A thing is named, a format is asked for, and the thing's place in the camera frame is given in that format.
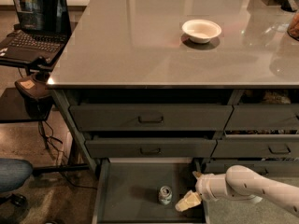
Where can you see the black laptop stand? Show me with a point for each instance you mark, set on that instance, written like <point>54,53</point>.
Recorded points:
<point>29,100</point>

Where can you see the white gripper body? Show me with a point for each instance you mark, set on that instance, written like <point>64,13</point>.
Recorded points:
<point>203,187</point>

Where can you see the grey middle right drawer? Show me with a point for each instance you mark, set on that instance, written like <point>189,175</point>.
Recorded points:
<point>258,146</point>

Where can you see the black open laptop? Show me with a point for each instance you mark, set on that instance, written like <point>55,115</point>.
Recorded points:
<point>44,31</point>

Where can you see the grey top left drawer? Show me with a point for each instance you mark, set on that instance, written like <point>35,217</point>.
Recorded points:
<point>162,117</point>

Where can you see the grey top right drawer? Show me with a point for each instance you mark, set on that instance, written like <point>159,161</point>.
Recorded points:
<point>264,117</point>

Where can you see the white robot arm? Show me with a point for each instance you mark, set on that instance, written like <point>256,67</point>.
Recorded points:
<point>240,183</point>

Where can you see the black shoe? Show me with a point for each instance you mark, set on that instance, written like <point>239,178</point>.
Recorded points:
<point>16,199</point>

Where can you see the open grey bottom drawer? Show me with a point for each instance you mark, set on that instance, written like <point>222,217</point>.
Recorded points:
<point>128,193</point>

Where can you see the white paper bowl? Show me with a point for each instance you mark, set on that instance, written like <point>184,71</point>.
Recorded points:
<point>201,31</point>

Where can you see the grey middle left drawer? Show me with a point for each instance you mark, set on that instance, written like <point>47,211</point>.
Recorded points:
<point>149,147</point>

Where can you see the grey bottom right drawer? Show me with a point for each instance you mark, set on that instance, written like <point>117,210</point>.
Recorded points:
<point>265,168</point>

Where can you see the silver 7up soda can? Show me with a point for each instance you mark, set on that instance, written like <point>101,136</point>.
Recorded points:
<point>165,195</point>

